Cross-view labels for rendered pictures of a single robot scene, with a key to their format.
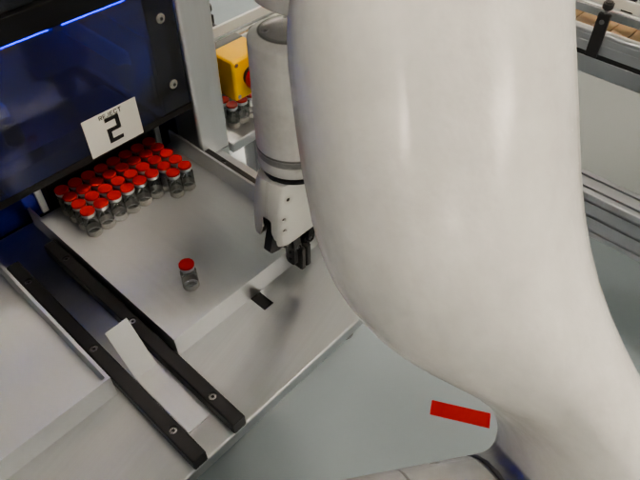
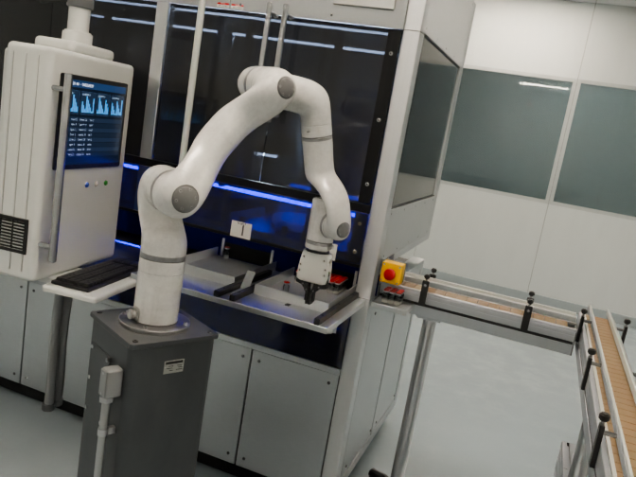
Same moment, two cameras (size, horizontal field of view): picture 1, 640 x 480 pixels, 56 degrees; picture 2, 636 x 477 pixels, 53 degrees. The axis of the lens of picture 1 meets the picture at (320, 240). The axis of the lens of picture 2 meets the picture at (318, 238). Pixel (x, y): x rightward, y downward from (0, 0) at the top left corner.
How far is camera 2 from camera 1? 174 cm
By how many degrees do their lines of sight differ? 66
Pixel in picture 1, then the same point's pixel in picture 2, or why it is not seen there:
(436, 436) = not seen: outside the picture
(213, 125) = (365, 283)
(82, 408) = (223, 278)
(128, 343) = (248, 278)
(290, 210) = (303, 261)
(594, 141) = not seen: outside the picture
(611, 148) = not seen: outside the picture
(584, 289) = (202, 140)
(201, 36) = (374, 241)
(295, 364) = (262, 309)
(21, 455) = (203, 273)
